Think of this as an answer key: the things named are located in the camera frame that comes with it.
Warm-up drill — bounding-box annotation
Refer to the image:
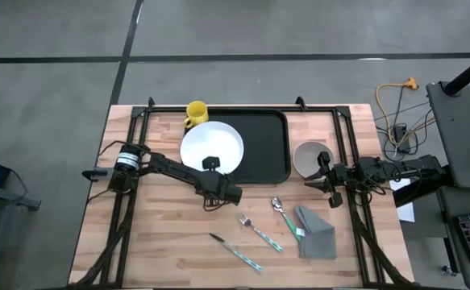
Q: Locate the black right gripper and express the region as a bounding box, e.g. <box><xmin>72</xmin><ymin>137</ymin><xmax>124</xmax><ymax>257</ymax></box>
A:
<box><xmin>303</xmin><ymin>151</ymin><xmax>359</xmax><ymax>209</ymax></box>

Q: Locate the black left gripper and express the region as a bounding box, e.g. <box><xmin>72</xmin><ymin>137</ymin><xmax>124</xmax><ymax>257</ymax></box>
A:
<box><xmin>196</xmin><ymin>155</ymin><xmax>244</xmax><ymax>206</ymax></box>

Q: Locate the beige bowl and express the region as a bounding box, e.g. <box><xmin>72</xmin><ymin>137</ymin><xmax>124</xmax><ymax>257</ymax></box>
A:
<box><xmin>292</xmin><ymin>140</ymin><xmax>335</xmax><ymax>180</ymax></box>

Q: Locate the white round plate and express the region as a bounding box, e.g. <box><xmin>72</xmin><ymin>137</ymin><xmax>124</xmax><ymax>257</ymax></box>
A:
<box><xmin>179</xmin><ymin>120</ymin><xmax>245</xmax><ymax>175</ymax></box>

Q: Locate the spoon with green handle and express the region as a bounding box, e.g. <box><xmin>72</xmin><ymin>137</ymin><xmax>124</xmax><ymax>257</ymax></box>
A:
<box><xmin>271</xmin><ymin>196</ymin><xmax>306</xmax><ymax>243</ymax></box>

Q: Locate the grey napkin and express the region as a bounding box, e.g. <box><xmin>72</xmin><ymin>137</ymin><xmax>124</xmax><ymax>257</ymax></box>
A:
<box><xmin>294</xmin><ymin>205</ymin><xmax>338</xmax><ymax>260</ymax></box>

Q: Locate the fork with patterned handle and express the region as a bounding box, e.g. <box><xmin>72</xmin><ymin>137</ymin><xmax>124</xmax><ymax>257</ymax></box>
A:
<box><xmin>238</xmin><ymin>213</ymin><xmax>285</xmax><ymax>254</ymax></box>

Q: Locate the knife with patterned handle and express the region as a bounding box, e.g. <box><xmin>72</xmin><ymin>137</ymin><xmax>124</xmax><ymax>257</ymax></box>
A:
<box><xmin>208</xmin><ymin>232</ymin><xmax>264</xmax><ymax>274</ymax></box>

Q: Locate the black serving tray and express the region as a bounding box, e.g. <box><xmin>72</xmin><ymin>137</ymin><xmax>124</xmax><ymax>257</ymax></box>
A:
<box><xmin>179</xmin><ymin>108</ymin><xmax>293</xmax><ymax>185</ymax></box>

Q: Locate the yellow mug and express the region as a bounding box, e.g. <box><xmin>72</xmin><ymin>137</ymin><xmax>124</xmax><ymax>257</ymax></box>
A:
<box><xmin>183</xmin><ymin>100</ymin><xmax>210</xmax><ymax>130</ymax></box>

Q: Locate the white paper sheet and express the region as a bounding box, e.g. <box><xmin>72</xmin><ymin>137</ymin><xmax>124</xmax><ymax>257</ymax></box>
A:
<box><xmin>388</xmin><ymin>176</ymin><xmax>417</xmax><ymax>224</ymax></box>

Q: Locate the black power adapter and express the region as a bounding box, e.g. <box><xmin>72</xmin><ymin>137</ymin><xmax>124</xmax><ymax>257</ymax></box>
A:
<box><xmin>391</xmin><ymin>123</ymin><xmax>412</xmax><ymax>155</ymax></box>

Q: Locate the black diagonal beam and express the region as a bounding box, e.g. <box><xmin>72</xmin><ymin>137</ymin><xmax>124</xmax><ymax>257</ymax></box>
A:
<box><xmin>393</xmin><ymin>172</ymin><xmax>455</xmax><ymax>209</ymax></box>

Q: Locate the dark grey desk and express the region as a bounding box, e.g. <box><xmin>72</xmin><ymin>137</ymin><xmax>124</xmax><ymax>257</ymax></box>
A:
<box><xmin>435</xmin><ymin>185</ymin><xmax>470</xmax><ymax>290</ymax></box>

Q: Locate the black pole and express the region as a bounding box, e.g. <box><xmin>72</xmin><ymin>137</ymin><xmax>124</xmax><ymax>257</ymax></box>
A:
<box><xmin>443</xmin><ymin>48</ymin><xmax>470</xmax><ymax>97</ymax></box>

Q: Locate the grey metal stand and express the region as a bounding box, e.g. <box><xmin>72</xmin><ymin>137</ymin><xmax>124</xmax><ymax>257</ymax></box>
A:
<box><xmin>0</xmin><ymin>180</ymin><xmax>42</xmax><ymax>290</ymax></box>

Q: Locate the black metal table frame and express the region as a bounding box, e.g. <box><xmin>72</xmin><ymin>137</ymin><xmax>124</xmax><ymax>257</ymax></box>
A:
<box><xmin>71</xmin><ymin>95</ymin><xmax>415</xmax><ymax>289</ymax></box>

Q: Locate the black floor cable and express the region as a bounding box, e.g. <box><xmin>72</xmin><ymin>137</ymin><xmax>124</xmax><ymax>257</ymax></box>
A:
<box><xmin>373</xmin><ymin>85</ymin><xmax>438</xmax><ymax>163</ymax></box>

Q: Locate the yellow extension cable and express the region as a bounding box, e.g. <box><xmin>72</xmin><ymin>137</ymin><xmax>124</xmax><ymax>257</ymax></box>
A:
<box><xmin>375</xmin><ymin>76</ymin><xmax>420</xmax><ymax>140</ymax></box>

